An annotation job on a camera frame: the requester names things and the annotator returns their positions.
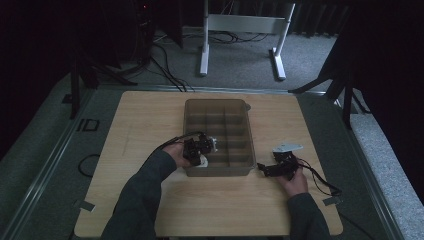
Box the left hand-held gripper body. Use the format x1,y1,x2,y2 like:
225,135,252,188
182,131,220,158

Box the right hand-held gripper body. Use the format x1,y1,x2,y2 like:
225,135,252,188
271,142,305,181

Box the grey plastic compartment box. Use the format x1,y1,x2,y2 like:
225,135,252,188
181,98,259,178

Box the person's left hand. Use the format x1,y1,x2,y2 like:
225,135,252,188
161,142,192,169

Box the person's right hand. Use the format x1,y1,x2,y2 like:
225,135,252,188
276,167,310,198

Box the grey tape piece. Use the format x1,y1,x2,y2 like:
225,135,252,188
78,199,97,213
322,196,343,207

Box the black tripod stand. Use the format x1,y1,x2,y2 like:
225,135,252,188
67,49,138,121
287,33,372,130

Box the dark computer tower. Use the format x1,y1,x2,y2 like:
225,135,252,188
132,0,158,65

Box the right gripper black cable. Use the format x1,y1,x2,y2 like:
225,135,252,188
295,157,344,198

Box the black floor cables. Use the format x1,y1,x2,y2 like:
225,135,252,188
146,42,196,93

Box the black cable loop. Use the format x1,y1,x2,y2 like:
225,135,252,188
77,153,101,179

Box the white metal table frame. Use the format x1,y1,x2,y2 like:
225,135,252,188
198,0,297,82

